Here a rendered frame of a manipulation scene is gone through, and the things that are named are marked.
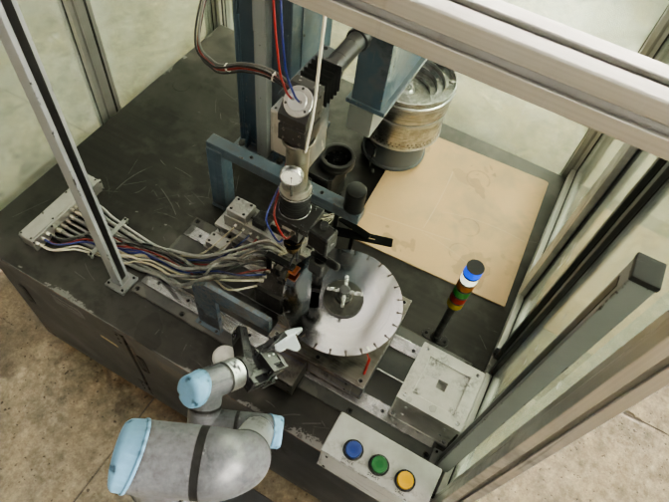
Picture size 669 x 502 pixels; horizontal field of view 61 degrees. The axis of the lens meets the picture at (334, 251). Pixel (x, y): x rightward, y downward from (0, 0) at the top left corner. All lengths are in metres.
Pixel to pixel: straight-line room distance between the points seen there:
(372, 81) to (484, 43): 0.95
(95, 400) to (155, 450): 1.59
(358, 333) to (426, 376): 0.21
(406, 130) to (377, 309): 0.65
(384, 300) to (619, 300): 0.87
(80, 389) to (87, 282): 0.78
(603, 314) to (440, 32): 0.48
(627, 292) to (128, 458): 0.74
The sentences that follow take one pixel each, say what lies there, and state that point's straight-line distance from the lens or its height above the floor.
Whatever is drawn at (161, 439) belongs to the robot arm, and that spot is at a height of 1.39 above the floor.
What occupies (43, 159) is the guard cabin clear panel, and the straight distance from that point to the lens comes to 2.23.
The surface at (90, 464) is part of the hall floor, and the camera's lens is 2.46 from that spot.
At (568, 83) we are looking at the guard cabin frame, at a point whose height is 2.03.
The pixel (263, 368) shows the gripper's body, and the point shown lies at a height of 0.98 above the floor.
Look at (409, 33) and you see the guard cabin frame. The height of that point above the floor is 2.02.
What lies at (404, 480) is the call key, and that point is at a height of 0.91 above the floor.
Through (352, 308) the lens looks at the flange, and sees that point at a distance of 1.52.
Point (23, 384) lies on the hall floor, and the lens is 2.65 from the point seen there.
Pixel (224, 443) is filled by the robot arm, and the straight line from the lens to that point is 0.95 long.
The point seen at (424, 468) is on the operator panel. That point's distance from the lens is 1.48.
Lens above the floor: 2.30
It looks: 56 degrees down
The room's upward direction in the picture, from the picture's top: 10 degrees clockwise
